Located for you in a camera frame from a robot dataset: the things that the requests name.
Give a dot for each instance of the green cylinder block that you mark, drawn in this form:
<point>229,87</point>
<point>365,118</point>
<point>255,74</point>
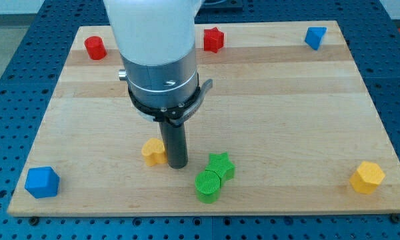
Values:
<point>207,186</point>

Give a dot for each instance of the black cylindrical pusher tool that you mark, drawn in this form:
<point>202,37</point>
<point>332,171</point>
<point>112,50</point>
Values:
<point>175,144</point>

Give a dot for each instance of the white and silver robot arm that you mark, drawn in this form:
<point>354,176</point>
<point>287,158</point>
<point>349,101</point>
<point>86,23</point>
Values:
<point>156,40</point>

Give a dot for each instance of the red cylinder block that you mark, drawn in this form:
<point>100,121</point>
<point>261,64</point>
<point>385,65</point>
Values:
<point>95,47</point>

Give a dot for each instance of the yellow hexagon block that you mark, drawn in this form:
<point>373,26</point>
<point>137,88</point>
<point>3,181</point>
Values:
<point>367,177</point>

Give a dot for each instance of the wooden board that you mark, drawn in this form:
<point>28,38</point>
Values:
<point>296,123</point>

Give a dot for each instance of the red star block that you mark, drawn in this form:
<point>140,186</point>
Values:
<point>213,39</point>

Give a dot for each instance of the blue hexagon block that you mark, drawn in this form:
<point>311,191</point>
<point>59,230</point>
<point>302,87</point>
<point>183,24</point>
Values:
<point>42,182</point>

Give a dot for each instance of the yellow heart block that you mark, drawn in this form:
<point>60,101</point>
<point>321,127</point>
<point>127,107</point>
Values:
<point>153,152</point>

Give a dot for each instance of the green star block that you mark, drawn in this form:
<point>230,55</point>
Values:
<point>222,166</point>

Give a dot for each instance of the blue triangle block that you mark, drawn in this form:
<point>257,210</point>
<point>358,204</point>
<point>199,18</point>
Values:
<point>314,36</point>

